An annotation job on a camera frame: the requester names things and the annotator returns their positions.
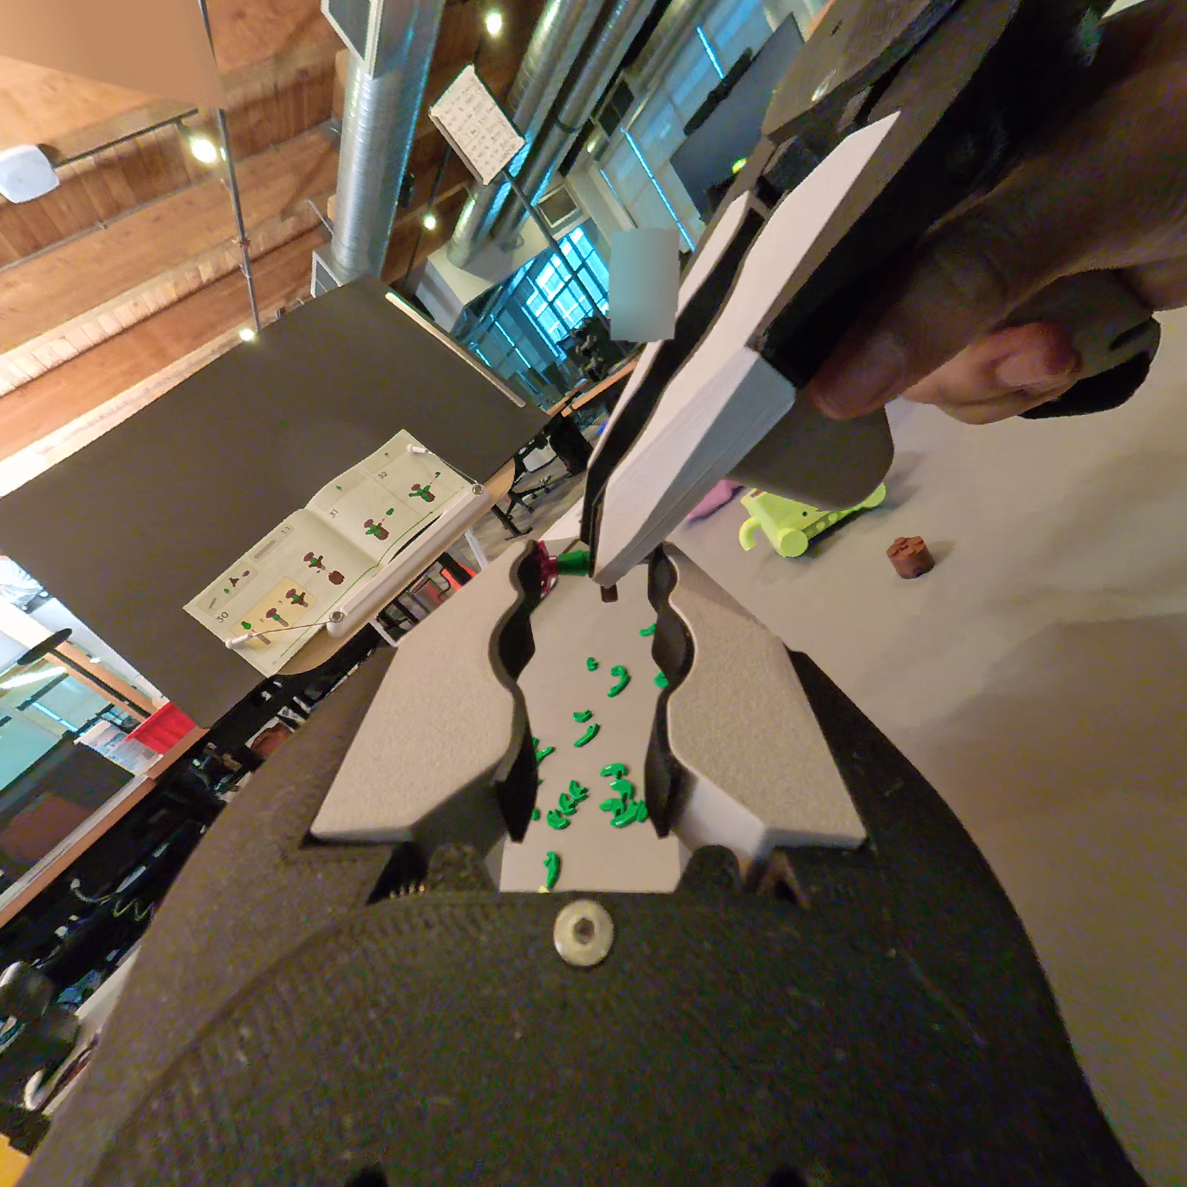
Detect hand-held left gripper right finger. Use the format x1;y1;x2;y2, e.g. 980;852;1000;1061
642;545;873;852

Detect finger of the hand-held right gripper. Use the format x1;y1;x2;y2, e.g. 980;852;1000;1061
592;108;902;583
579;189;775;548

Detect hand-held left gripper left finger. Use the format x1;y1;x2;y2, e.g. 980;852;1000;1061
308;542;559;844

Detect toy brick flower stem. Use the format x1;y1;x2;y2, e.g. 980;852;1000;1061
529;539;620;603

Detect person's right hand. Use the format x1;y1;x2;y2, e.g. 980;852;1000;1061
805;0;1187;425

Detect lime green printed fixture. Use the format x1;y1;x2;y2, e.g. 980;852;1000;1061
736;481;890;558

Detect scattered green toy leaves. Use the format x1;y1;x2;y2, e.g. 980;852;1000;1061
528;621;672;891

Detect building instruction booklet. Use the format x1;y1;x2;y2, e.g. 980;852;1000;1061
183;428;469;676

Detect red storage crate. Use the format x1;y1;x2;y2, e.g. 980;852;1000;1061
124;702;197;775

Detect hanging white paper sign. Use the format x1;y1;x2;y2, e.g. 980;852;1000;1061
428;64;525;185

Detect thin metal ceiling conduit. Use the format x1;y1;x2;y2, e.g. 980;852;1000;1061
197;0;267;336

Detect white ceiling access point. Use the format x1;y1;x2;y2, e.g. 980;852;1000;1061
0;142;59;203

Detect dark wall screen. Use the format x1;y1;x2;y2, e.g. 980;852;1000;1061
666;14;809;252

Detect silver ventilation duct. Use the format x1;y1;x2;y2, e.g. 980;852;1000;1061
449;0;654;272
326;0;447;283

